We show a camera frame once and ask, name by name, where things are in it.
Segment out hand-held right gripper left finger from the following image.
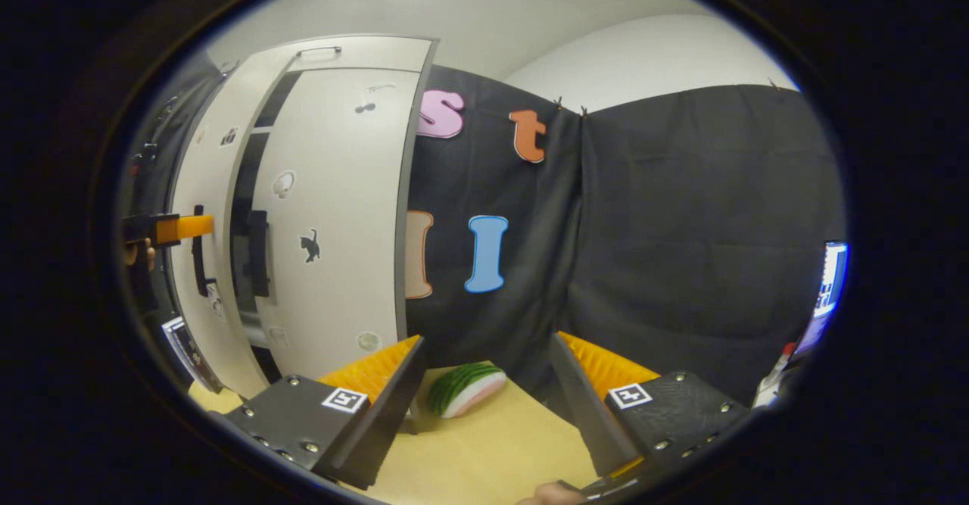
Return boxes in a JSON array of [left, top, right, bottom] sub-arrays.
[[226, 337, 428, 492]]

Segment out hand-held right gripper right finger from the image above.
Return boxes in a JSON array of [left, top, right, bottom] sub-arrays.
[[550, 332, 754, 489]]

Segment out white cabinet door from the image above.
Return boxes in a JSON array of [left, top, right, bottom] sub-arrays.
[[168, 55, 298, 401], [250, 68, 422, 382]]

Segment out white cabinet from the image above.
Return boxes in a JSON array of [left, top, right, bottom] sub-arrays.
[[167, 33, 440, 401]]

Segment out white bottle red cap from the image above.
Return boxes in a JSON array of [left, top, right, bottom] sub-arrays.
[[753, 341, 800, 408]]

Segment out white cabinet drawer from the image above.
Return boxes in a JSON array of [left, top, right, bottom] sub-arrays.
[[223, 35, 435, 75]]

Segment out toy watermelon slice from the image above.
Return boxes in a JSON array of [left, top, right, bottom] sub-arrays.
[[428, 362, 509, 419]]

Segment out dark flat box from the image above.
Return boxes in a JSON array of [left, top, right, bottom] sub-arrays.
[[161, 316, 225, 394]]

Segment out computer monitor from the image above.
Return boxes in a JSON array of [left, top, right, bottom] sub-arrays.
[[795, 240, 851, 355]]

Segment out black left door handle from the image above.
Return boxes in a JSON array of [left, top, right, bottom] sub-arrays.
[[192, 204, 219, 298]]

